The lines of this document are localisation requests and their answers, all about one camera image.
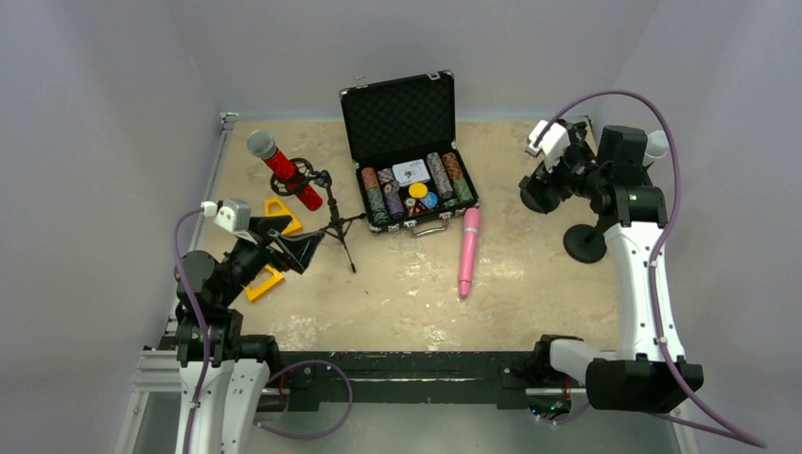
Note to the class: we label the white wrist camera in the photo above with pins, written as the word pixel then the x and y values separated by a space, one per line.
pixel 231 215
pixel 550 144

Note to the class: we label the black front mounting rail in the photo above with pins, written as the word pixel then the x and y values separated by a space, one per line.
pixel 497 378

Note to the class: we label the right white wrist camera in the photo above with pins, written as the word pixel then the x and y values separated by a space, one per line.
pixel 550 144

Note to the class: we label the yellow triangle stand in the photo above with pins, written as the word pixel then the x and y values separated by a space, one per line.
pixel 275 207
pixel 265 281

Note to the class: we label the yellow triangle stand lower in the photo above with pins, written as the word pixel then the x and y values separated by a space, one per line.
pixel 265 281

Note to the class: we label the pink microphone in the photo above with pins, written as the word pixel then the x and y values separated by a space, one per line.
pixel 470 240

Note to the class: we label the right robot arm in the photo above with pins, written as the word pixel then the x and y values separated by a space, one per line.
pixel 648 372

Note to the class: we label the black round-base mic stand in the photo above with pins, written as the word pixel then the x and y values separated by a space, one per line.
pixel 585 243

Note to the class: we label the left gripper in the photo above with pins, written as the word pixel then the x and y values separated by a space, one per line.
pixel 273 244

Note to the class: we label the white microphone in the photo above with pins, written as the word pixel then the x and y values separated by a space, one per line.
pixel 657 147

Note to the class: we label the yellow triangle stand upper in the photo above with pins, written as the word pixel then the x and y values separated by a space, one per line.
pixel 275 207

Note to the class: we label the black tripod shock-mount stand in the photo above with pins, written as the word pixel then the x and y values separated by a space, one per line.
pixel 313 188

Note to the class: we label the black poker chip case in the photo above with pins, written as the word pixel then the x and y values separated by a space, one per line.
pixel 397 121

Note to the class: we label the red glitter microphone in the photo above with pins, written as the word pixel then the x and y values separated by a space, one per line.
pixel 261 144

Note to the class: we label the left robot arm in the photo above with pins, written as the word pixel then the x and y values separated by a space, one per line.
pixel 223 371

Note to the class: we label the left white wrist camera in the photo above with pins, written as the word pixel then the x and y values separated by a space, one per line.
pixel 231 215

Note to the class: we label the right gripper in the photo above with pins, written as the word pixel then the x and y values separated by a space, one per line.
pixel 537 190

